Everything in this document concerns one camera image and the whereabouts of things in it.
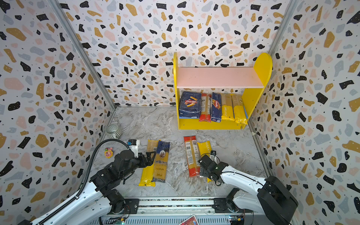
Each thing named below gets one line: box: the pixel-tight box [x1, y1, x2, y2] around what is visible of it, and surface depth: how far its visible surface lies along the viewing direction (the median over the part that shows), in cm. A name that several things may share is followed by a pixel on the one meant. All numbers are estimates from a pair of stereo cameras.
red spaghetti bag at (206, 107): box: [198, 92, 212, 123], surface depth 99 cm
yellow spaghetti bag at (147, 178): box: [138, 139, 159, 188], surface depth 84 cm
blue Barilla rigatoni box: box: [179, 91, 203, 119], surface depth 97 cm
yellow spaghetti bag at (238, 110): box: [231, 93, 248, 125], surface depth 100 cm
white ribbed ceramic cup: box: [105, 123, 123, 139], surface depth 102 cm
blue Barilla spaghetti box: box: [210, 91, 222, 123], surface depth 99 cm
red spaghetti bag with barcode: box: [183, 135, 201, 178], surface depth 93 cm
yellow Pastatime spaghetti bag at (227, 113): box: [220, 93, 235, 122], surface depth 102 cm
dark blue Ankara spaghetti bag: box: [151, 140, 171, 183], surface depth 89 cm
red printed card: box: [178, 214, 200, 225], surface depth 70 cm
